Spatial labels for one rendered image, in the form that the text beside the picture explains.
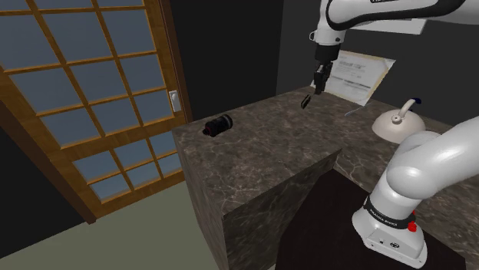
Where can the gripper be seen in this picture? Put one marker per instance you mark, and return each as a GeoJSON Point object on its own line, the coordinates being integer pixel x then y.
{"type": "Point", "coordinates": [326, 53]}

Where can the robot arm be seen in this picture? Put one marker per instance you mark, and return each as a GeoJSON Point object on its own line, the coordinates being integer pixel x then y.
{"type": "Point", "coordinates": [411, 175]}

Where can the small black flat object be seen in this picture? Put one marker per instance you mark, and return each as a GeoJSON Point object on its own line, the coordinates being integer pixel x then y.
{"type": "Point", "coordinates": [306, 101]}

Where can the cream framed printed document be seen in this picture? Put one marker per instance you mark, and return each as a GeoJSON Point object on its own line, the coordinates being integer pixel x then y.
{"type": "Point", "coordinates": [359, 76]}

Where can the pale grey thin utensil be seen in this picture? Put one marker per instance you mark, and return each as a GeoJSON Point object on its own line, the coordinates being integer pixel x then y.
{"type": "Point", "coordinates": [354, 110]}

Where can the white sheet of paper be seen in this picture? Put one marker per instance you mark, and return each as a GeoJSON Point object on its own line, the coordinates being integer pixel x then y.
{"type": "Point", "coordinates": [393, 27]}

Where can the wooden door with glass panes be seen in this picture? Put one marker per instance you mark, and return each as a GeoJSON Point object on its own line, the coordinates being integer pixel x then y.
{"type": "Point", "coordinates": [123, 136]}

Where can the black camera lens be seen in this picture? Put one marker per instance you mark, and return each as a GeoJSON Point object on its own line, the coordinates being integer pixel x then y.
{"type": "Point", "coordinates": [218, 125]}

